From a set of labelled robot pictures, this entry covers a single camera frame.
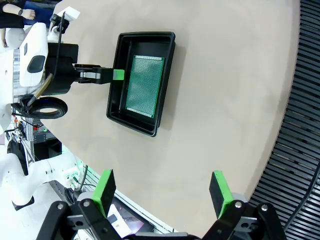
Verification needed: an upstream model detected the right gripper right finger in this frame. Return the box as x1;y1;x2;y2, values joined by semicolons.
201;170;287;240

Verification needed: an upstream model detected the black right arm hose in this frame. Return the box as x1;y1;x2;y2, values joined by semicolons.
282;167;320;227

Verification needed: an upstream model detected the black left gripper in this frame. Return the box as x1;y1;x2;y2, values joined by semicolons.
46;42;126;97

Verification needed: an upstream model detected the black tablet screen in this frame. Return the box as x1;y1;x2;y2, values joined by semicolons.
106;196;156;237

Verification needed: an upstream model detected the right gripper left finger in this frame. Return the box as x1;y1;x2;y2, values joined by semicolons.
36;169;123;240

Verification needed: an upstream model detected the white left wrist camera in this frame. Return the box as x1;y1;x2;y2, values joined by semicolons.
49;6;81;33

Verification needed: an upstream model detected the person left hand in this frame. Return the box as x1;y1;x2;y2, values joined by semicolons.
22;8;37;21

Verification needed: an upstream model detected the person left forearm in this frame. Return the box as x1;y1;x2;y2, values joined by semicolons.
1;3;21;15

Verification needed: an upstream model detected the person in grey jacket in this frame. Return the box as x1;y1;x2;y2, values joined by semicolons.
0;0;37;30

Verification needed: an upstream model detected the black ESD tray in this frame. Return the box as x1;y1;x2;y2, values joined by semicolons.
106;31;176;138

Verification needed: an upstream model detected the black slotted rack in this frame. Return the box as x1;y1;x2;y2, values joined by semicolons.
249;0;320;240

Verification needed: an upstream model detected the green perforated circuit board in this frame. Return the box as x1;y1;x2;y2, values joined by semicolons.
124;54;166;119

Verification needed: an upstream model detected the black left arm hose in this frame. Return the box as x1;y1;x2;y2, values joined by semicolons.
11;96;69;120

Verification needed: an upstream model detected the black arm hose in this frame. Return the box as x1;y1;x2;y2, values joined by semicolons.
11;96;69;120
282;167;320;227

